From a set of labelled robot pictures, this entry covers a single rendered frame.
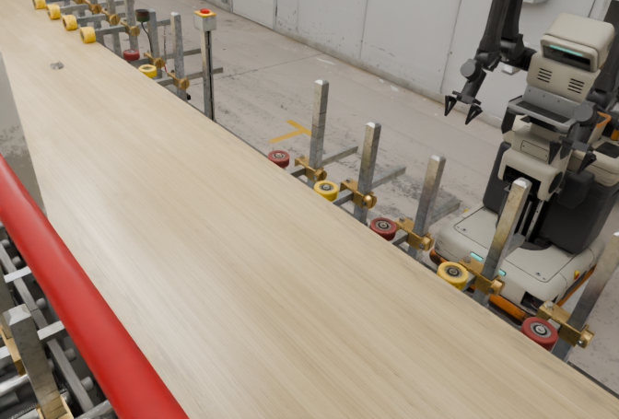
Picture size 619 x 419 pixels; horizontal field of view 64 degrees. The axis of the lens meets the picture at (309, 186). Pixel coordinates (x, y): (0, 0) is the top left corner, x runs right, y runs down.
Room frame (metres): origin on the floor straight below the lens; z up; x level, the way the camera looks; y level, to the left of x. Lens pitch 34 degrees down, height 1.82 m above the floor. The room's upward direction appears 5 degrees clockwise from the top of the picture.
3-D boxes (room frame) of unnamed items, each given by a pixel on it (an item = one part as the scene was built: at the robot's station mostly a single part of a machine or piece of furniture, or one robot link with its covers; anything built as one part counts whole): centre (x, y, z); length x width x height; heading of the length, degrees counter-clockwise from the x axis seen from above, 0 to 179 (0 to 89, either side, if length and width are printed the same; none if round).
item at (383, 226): (1.19, -0.23, 0.85); 0.08 x 0.08 x 0.11
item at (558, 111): (1.83, -0.90, 0.99); 0.28 x 0.16 x 0.22; 44
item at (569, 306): (0.97, -0.72, 0.83); 0.43 x 0.03 x 0.04; 134
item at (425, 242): (1.28, -0.35, 0.81); 0.14 x 0.06 x 0.05; 44
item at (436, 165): (1.26, -0.36, 0.88); 0.04 x 0.04 x 0.48; 44
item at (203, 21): (2.15, 0.50, 1.18); 0.07 x 0.07 x 0.08; 44
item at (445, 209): (1.32, -0.37, 0.81); 0.43 x 0.03 x 0.04; 134
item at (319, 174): (1.63, 0.00, 0.80); 0.14 x 0.06 x 0.05; 44
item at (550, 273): (2.04, -1.11, 0.16); 0.67 x 0.64 x 0.25; 134
